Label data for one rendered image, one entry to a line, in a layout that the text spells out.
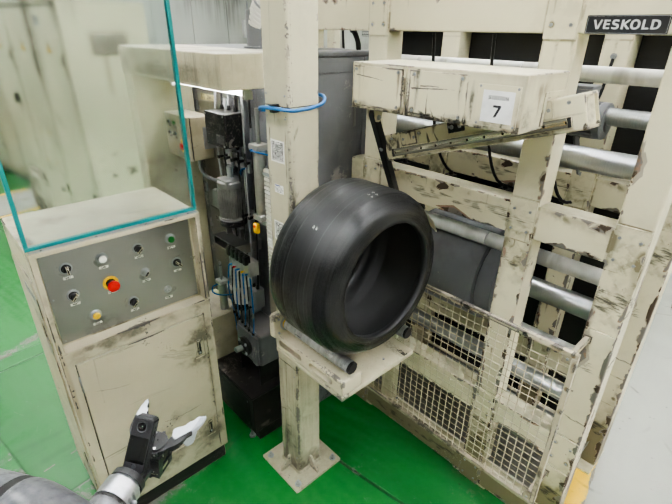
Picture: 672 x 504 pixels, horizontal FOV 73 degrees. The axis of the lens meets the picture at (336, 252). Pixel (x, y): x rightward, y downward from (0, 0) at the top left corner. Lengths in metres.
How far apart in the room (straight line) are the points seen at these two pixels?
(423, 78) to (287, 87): 0.41
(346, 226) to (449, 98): 0.46
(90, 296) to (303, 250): 0.80
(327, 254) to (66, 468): 1.84
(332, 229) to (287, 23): 0.61
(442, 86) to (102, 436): 1.70
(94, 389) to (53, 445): 0.97
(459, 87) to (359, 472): 1.76
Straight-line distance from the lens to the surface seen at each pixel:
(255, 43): 2.10
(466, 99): 1.36
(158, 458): 1.13
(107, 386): 1.90
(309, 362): 1.60
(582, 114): 1.37
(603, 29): 1.54
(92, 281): 1.74
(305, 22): 1.50
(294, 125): 1.50
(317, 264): 1.25
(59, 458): 2.75
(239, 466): 2.44
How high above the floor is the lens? 1.87
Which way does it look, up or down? 26 degrees down
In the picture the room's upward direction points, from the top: 1 degrees clockwise
